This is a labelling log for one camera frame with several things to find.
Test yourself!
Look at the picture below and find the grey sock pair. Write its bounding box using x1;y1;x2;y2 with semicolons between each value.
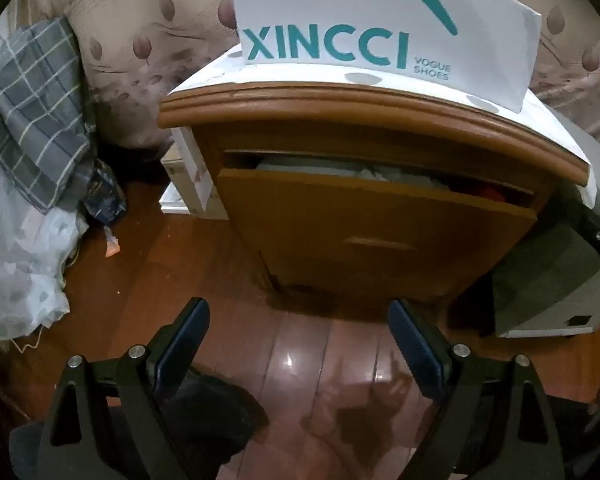
255;157;451;184

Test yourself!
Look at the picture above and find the white sheer leaf-print fabric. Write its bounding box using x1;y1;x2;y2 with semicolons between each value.
0;160;88;356

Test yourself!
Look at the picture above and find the dark blue packet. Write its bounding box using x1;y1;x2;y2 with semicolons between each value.
82;160;128;226

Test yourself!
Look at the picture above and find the grey plaid cloth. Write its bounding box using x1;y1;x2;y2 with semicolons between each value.
0;16;98;213

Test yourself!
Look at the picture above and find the red cloth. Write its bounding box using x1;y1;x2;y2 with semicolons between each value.
472;185;507;202

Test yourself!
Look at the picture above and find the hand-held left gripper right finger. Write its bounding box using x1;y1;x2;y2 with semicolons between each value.
387;299;566;480

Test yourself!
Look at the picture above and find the white cardboard box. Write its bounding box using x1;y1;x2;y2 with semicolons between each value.
160;127;231;221

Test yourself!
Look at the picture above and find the wooden drawer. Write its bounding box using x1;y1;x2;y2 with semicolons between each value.
216;152;539;301

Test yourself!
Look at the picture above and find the person's foot in black sock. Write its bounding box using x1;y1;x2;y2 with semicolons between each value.
167;367;271;466

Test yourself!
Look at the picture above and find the wooden nightstand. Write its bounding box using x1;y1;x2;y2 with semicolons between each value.
158;42;597;311

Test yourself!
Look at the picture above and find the large grey box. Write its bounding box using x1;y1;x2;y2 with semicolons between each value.
490;190;600;338

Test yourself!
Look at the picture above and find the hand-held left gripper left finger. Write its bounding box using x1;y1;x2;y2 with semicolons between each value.
39;297;211;480

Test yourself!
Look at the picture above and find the white shoe box teal print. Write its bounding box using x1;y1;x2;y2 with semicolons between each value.
230;0;542;113

